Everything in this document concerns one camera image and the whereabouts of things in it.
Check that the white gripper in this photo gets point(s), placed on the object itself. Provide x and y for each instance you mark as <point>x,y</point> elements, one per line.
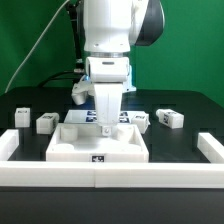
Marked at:
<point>107,97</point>

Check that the white square table top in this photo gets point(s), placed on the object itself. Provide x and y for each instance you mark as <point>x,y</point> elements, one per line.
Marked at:
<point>85,143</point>

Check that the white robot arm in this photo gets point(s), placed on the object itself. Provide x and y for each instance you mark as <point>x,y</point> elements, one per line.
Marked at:
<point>111,27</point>

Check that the white U-shaped fence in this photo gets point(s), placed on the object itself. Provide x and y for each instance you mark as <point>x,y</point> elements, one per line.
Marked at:
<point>103,175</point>

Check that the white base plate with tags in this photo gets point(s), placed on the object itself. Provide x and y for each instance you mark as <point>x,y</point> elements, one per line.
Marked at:
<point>89,116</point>

